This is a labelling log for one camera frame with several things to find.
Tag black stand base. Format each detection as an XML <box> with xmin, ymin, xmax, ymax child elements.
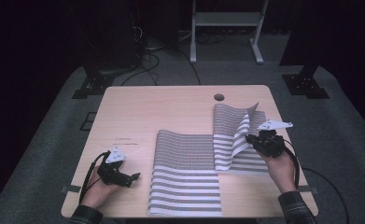
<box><xmin>281</xmin><ymin>63</ymin><xmax>330</xmax><ymax>100</ymax></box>
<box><xmin>71</xmin><ymin>65</ymin><xmax>117</xmax><ymax>100</ymax></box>

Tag black floor cables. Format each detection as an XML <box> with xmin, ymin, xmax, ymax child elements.
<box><xmin>119</xmin><ymin>24</ymin><xmax>203</xmax><ymax>87</ymax></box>

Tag black floor socket plate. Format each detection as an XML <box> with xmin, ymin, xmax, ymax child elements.
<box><xmin>79</xmin><ymin>111</ymin><xmax>98</xmax><ymax>132</ymax></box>

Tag person's left hand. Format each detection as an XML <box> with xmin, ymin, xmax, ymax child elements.
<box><xmin>80</xmin><ymin>168</ymin><xmax>120</xmax><ymax>210</ymax></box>

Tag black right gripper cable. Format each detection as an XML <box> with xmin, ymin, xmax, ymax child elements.
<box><xmin>282</xmin><ymin>139</ymin><xmax>350</xmax><ymax>224</ymax></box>

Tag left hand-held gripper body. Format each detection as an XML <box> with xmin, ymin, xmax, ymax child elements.
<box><xmin>97</xmin><ymin>147</ymin><xmax>134</xmax><ymax>188</ymax></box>

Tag pile of striped towels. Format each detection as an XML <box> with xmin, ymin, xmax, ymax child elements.
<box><xmin>147</xmin><ymin>129</ymin><xmax>223</xmax><ymax>218</ymax></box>

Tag single grey white striped towel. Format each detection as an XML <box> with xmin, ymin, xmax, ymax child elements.
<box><xmin>213</xmin><ymin>102</ymin><xmax>271</xmax><ymax>175</ymax></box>

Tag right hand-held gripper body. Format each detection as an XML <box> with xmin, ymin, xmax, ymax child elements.
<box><xmin>254</xmin><ymin>119</ymin><xmax>294</xmax><ymax>159</ymax></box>

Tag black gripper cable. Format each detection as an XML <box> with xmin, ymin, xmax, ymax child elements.
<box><xmin>282</xmin><ymin>139</ymin><xmax>350</xmax><ymax>224</ymax></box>
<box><xmin>78</xmin><ymin>151</ymin><xmax>111</xmax><ymax>204</ymax></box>

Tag grey tape strip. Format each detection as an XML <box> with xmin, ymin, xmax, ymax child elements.
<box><xmin>297</xmin><ymin>185</ymin><xmax>319</xmax><ymax>195</ymax></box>
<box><xmin>60</xmin><ymin>185</ymin><xmax>82</xmax><ymax>194</ymax></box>

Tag white metal stand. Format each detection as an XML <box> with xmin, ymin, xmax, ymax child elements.
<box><xmin>190</xmin><ymin>0</ymin><xmax>270</xmax><ymax>65</ymax></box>

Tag person's right hand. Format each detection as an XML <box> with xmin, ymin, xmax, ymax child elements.
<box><xmin>259</xmin><ymin>149</ymin><xmax>298</xmax><ymax>194</ymax></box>

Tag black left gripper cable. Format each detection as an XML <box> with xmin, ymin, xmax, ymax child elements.
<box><xmin>78</xmin><ymin>151</ymin><xmax>111</xmax><ymax>204</ymax></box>

